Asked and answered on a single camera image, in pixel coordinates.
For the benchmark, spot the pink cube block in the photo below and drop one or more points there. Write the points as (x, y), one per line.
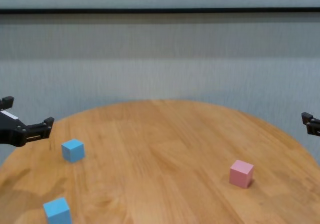
(241, 174)

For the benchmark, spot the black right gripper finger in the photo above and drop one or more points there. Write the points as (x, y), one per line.
(307, 118)

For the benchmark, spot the black wall rail strip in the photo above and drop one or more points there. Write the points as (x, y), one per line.
(160, 10)

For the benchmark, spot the blue cube block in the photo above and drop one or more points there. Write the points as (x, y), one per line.
(73, 151)
(57, 211)

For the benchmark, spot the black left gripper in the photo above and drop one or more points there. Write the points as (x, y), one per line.
(11, 131)

